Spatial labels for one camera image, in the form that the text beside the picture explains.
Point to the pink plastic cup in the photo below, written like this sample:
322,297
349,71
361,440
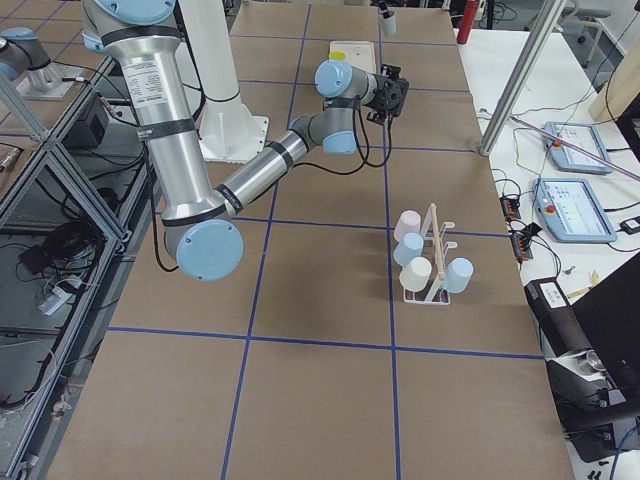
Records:
409,221

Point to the grey plastic cup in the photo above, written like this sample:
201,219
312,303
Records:
388,24

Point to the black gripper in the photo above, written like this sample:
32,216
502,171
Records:
384,95

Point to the lower teach pendant tablet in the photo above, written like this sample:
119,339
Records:
571,211

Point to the reacher grabber stick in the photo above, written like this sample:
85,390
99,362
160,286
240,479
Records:
563,142

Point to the white wire cup rack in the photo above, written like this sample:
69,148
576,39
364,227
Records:
435,249

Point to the light blue plastic cup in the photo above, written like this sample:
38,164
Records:
408,248

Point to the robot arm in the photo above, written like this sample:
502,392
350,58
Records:
143,37
383,8

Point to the black box device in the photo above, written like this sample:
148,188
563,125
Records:
555,316

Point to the yellow plastic cup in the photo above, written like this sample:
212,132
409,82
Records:
337,55

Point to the pale green-white plastic cup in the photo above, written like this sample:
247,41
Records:
415,275

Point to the aluminium frame post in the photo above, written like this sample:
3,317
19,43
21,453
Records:
537,38

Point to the cream plastic tray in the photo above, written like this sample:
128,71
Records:
360,54

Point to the red bottle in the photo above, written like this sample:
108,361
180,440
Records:
466,24

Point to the upper teach pendant tablet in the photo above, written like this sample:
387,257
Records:
583,136

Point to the teach pendant tablet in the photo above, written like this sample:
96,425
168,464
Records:
571,211
583,136

